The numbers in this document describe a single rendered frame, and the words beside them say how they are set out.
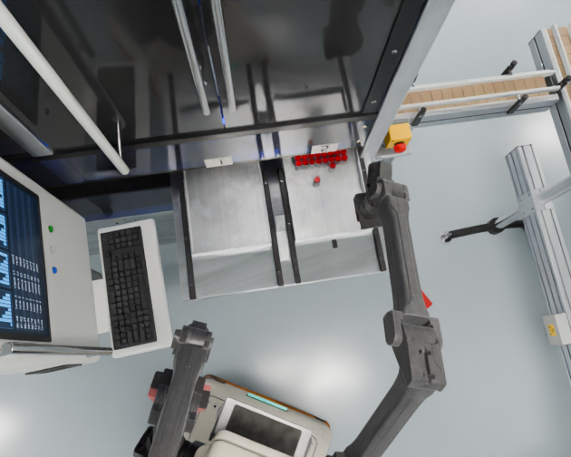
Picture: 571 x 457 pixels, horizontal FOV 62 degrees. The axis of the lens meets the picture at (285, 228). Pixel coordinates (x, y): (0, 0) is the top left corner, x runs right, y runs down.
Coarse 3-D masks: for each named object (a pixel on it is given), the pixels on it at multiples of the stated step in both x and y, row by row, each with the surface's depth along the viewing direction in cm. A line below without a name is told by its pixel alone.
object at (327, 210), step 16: (288, 160) 167; (352, 160) 168; (288, 176) 166; (304, 176) 166; (320, 176) 166; (336, 176) 166; (352, 176) 166; (288, 192) 161; (304, 192) 164; (320, 192) 164; (336, 192) 165; (352, 192) 165; (304, 208) 163; (320, 208) 163; (336, 208) 163; (352, 208) 163; (304, 224) 161; (320, 224) 162; (336, 224) 162; (352, 224) 162; (304, 240) 160
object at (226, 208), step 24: (216, 168) 166; (240, 168) 166; (192, 192) 163; (216, 192) 163; (240, 192) 164; (192, 216) 161; (216, 216) 161; (240, 216) 161; (264, 216) 162; (192, 240) 159; (216, 240) 159; (240, 240) 159; (264, 240) 160
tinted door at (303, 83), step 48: (240, 0) 86; (288, 0) 88; (336, 0) 90; (384, 0) 92; (240, 48) 100; (288, 48) 102; (336, 48) 105; (384, 48) 108; (240, 96) 118; (288, 96) 121; (336, 96) 125
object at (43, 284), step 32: (0, 160) 114; (0, 192) 110; (32, 192) 127; (0, 224) 108; (32, 224) 123; (64, 224) 147; (0, 256) 105; (32, 256) 120; (64, 256) 142; (0, 288) 102; (32, 288) 116; (64, 288) 137; (0, 320) 100; (32, 320) 113; (64, 320) 133
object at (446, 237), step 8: (488, 224) 242; (512, 224) 243; (520, 224) 245; (448, 232) 253; (456, 232) 245; (464, 232) 244; (472, 232) 243; (480, 232) 243; (496, 232) 241; (448, 240) 252
